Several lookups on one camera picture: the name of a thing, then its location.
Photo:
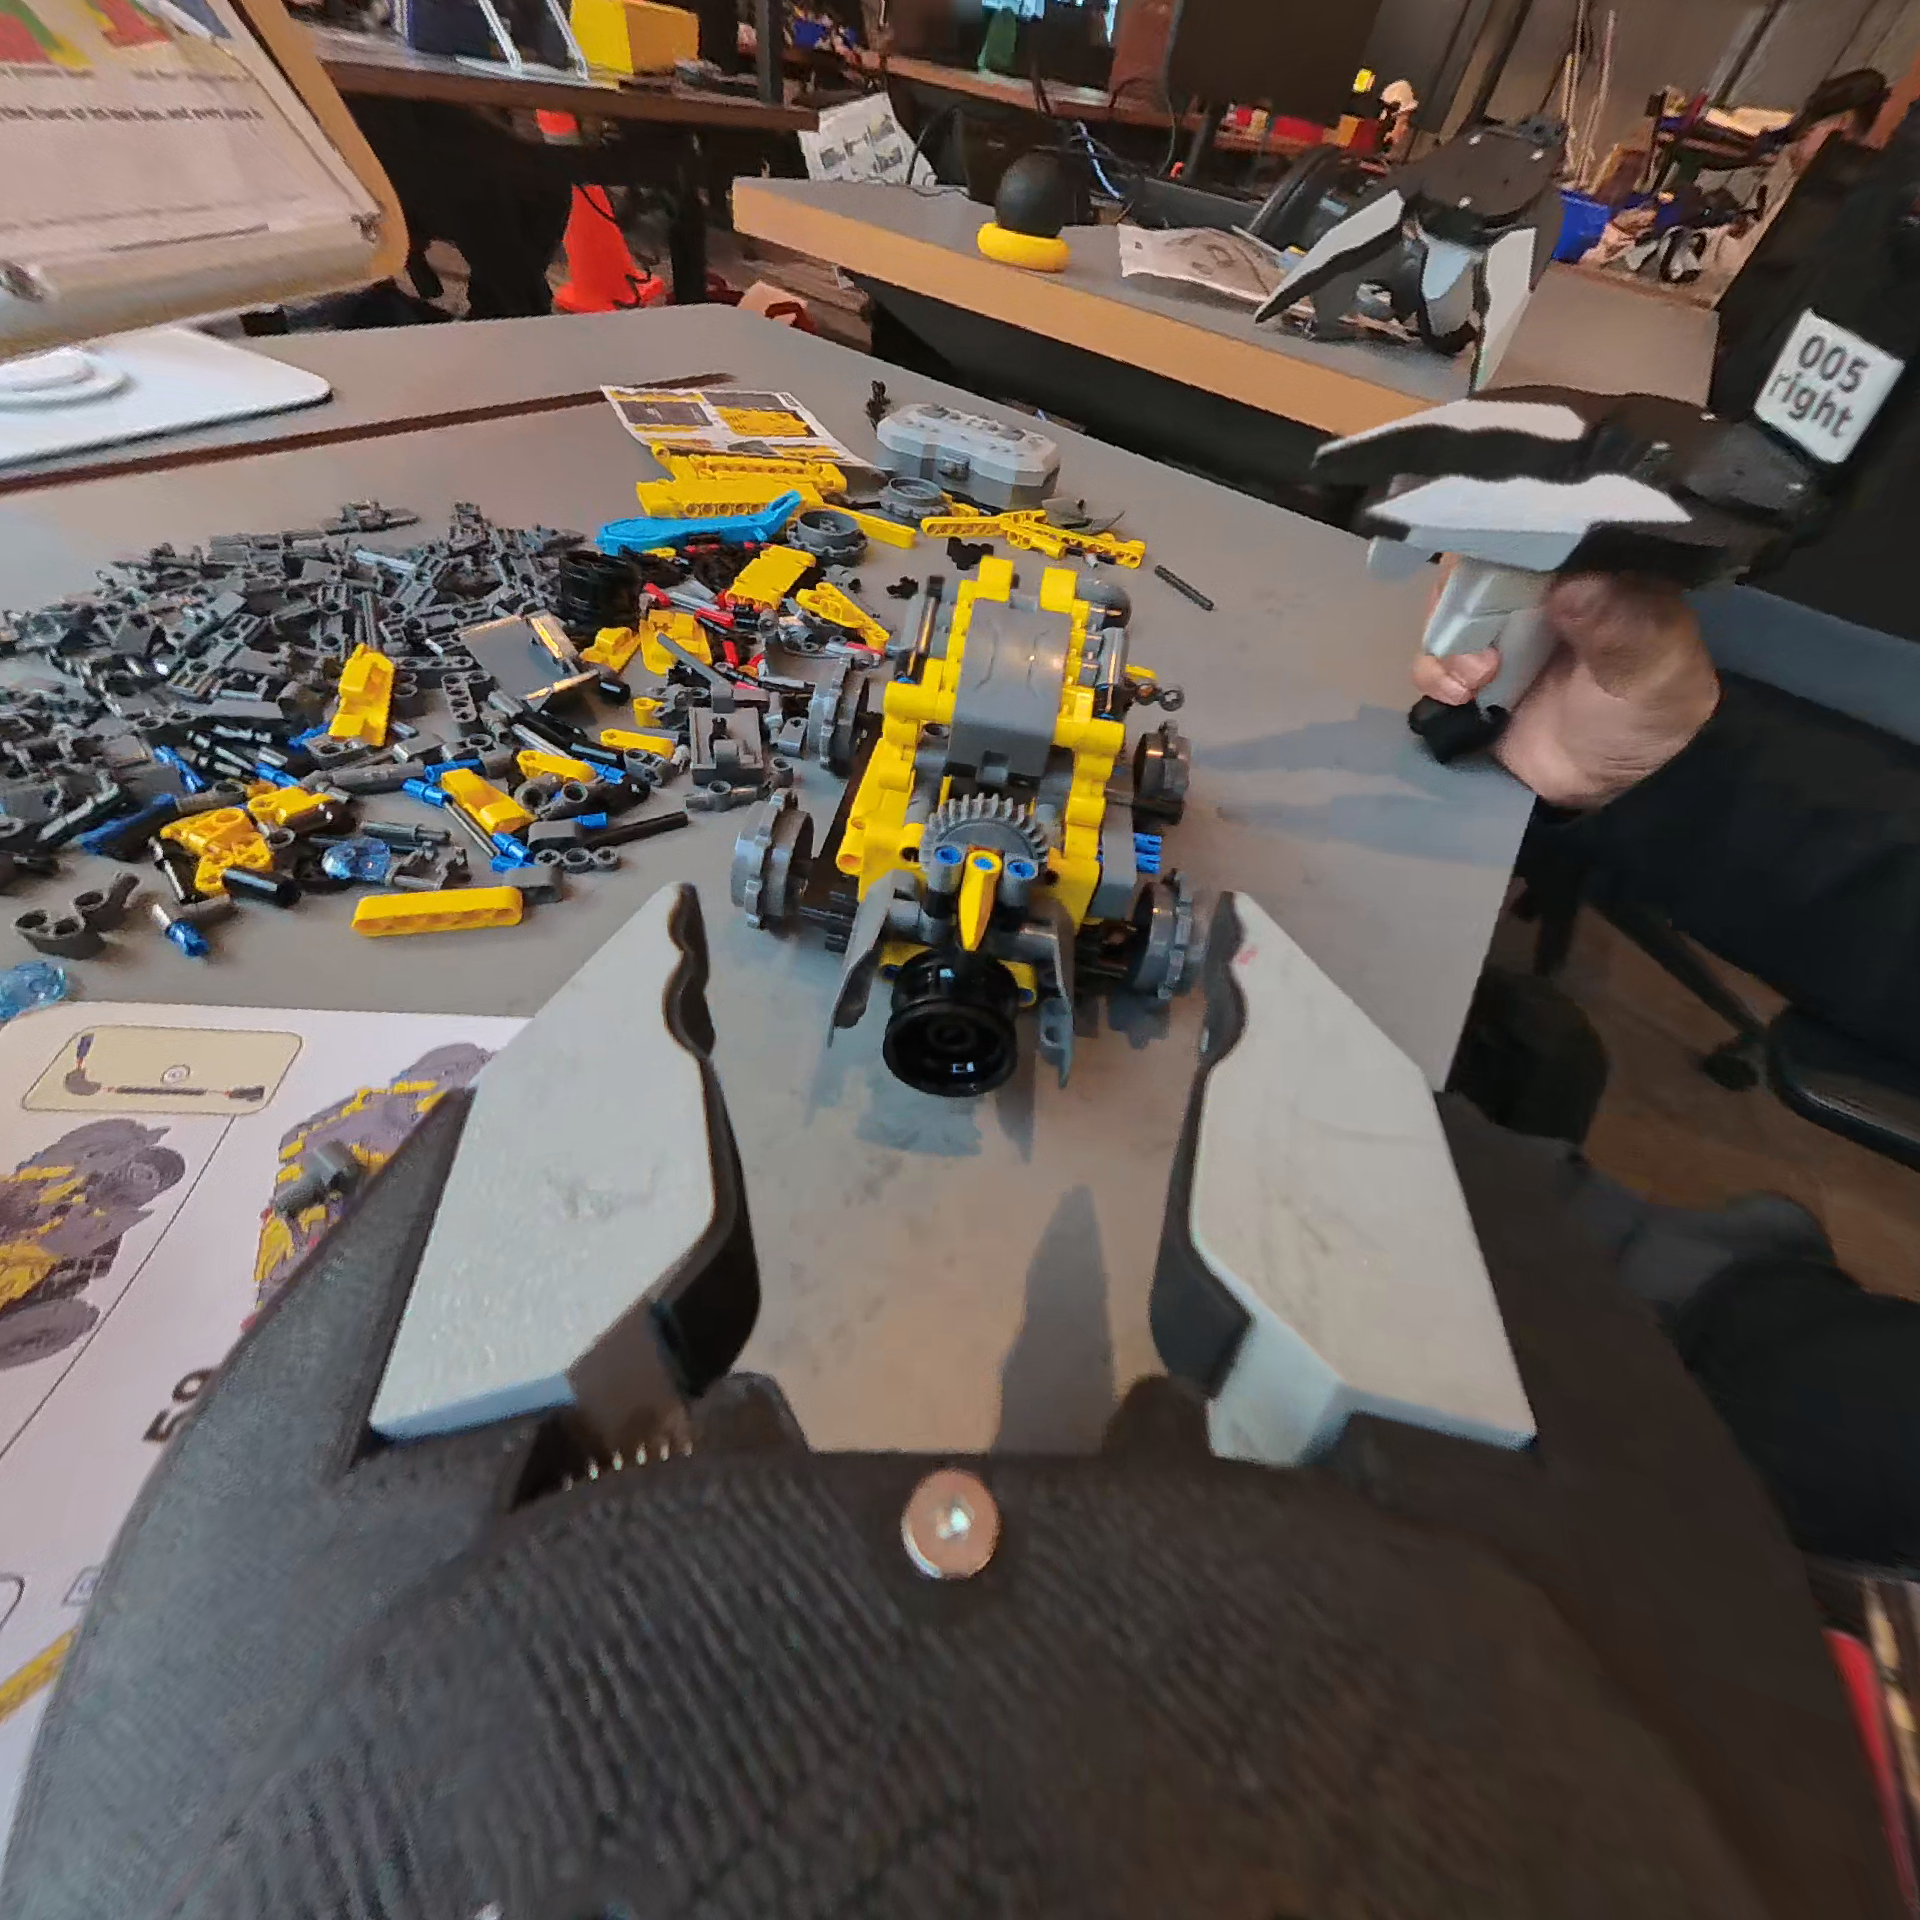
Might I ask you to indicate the silver stand base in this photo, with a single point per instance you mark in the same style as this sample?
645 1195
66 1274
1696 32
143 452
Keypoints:
181 399

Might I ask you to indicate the black and red worn device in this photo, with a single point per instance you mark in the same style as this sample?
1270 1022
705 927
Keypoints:
1874 1725

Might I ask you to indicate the open instruction booklet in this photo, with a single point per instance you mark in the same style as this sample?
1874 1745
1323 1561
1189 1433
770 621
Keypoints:
195 1201

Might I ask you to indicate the pile of dark brick pieces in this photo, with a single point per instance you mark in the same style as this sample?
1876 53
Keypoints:
224 645

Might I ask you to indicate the stack of yellow long beams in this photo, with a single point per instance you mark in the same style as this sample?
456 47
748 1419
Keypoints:
734 473

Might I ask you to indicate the black grey gripper device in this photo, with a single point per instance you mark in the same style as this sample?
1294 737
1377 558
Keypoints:
1484 189

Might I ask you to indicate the person's right forearm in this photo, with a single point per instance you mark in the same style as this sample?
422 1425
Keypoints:
1801 781

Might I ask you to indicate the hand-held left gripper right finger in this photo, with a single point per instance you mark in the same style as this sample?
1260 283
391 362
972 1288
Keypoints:
1351 1230

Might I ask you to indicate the person's right hand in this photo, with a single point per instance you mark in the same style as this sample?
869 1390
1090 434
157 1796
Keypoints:
1620 705

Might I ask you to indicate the grey brick battery box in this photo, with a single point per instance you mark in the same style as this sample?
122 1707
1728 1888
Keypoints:
968 450

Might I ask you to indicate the yellow thin single beam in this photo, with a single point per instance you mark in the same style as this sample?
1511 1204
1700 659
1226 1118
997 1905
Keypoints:
883 528

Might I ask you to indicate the yellow toy brick vehicle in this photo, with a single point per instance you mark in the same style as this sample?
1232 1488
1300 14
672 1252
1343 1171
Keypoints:
990 705

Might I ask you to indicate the white printed paper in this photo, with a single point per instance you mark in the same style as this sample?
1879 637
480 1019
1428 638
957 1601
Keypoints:
1200 262

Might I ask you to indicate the loose yellow beams group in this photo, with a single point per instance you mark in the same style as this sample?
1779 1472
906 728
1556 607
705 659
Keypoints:
1035 532

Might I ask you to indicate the dark grey sprocket wheel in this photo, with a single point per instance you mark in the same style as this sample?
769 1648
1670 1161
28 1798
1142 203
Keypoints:
830 532
910 499

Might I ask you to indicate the black spoked wheel rim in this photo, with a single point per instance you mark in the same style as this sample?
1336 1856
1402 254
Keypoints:
601 588

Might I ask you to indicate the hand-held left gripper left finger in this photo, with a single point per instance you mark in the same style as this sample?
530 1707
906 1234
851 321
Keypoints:
571 1201

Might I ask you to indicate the black office chair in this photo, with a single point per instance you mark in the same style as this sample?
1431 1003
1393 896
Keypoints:
1852 1089

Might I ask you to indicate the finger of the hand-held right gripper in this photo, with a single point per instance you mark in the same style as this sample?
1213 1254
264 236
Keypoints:
1470 434
1514 519

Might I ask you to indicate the clear blue round piece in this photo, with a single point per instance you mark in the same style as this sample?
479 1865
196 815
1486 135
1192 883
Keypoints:
357 863
30 987

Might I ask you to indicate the black dome on yellow base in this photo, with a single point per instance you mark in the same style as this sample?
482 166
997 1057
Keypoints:
1035 203

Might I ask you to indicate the printed instruction sheet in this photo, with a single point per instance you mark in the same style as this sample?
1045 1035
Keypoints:
150 135

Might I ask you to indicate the black gear brick assembly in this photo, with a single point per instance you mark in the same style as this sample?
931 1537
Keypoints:
982 833

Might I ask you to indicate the yellow grey sticker sheet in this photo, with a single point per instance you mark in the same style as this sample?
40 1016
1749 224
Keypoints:
721 416

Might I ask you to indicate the blue brick separator tool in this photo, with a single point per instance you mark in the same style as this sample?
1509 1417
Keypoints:
691 528

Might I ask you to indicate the orange traffic cone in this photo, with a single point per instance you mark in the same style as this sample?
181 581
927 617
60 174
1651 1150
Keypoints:
609 254

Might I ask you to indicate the dark grey curved panel piece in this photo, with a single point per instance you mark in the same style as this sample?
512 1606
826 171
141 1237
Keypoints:
1088 513

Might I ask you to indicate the black axle rod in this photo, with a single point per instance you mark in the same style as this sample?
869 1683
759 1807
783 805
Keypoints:
1184 588

